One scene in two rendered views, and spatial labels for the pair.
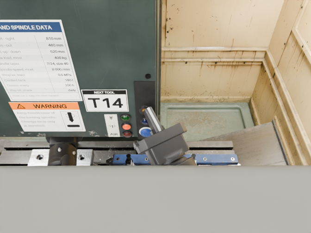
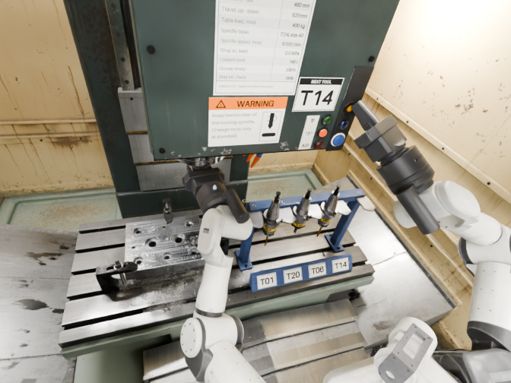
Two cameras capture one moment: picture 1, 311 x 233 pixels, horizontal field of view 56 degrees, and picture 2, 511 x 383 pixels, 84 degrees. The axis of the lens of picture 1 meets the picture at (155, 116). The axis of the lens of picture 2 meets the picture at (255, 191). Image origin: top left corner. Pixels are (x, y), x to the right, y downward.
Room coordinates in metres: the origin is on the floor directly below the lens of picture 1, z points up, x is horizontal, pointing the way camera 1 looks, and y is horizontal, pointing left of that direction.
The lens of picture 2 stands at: (-0.02, 0.42, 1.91)
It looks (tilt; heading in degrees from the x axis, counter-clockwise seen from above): 42 degrees down; 337
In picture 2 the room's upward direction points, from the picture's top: 10 degrees clockwise
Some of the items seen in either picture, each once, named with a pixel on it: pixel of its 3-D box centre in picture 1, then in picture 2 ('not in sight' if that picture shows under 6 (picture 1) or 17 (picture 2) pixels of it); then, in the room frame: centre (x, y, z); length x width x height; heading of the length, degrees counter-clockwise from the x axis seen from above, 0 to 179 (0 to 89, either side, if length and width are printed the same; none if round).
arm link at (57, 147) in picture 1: (63, 146); (209, 188); (0.57, 0.31, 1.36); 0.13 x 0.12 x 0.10; 98
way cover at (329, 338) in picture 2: not in sight; (268, 362); (0.27, 0.12, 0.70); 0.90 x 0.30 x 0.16; 90
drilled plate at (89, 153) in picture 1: (59, 172); (166, 244); (0.70, 0.45, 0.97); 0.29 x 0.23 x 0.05; 90
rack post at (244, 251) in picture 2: not in sight; (247, 237); (0.61, 0.15, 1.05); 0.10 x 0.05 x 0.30; 0
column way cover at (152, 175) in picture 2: not in sight; (185, 144); (1.11, 0.32, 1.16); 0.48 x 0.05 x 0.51; 90
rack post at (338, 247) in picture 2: not in sight; (344, 222); (0.61, -0.29, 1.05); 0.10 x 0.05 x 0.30; 0
